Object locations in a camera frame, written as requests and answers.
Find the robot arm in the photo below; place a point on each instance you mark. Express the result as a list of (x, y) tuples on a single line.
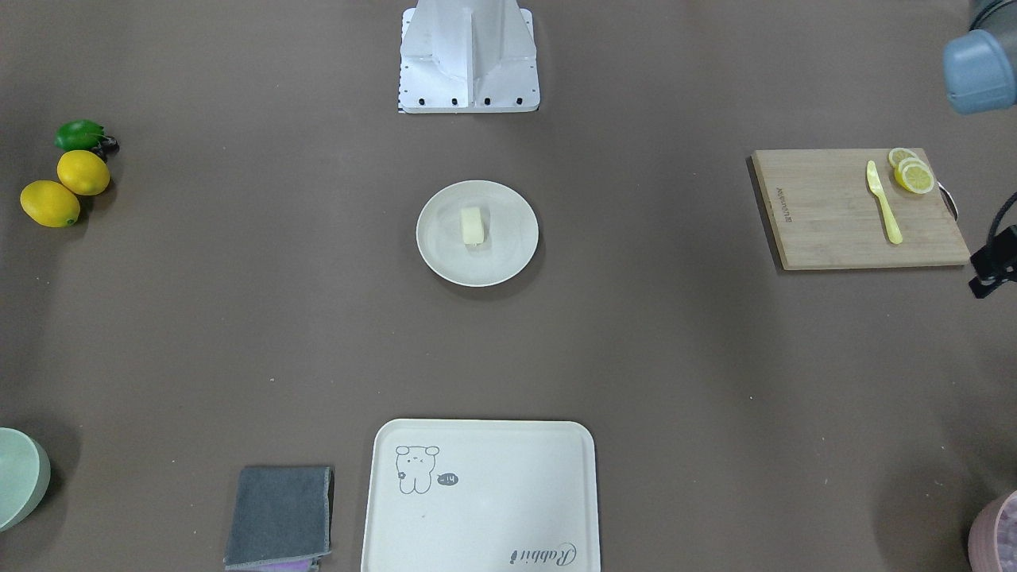
[(980, 76)]

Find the cream rabbit tray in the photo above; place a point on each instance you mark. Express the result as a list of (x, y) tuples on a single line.
[(482, 495)]

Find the grey folded cloth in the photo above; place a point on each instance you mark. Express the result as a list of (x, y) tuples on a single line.
[(281, 519)]

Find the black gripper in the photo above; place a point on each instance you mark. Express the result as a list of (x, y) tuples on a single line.
[(998, 268)]

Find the yellow lemon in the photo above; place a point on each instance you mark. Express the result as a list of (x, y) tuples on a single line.
[(50, 204), (83, 173)]

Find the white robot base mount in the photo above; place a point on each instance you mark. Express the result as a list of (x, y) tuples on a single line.
[(468, 57)]

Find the mint green bowl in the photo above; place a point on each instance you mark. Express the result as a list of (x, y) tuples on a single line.
[(25, 474)]

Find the white steamed bun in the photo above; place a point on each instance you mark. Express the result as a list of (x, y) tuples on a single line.
[(472, 226)]

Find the cream round plate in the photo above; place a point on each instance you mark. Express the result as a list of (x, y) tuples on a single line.
[(511, 234)]

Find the dark cherries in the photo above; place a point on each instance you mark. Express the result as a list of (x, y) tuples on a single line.
[(105, 148)]

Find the pink bowl of ice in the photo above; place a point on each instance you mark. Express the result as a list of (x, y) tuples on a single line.
[(992, 537)]

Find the lemon slice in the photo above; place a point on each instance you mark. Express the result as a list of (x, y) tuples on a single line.
[(915, 176), (898, 155)]

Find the yellow plastic knife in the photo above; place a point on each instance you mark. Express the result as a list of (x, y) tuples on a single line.
[(877, 191)]

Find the green lime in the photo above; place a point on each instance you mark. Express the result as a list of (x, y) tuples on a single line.
[(79, 135)]

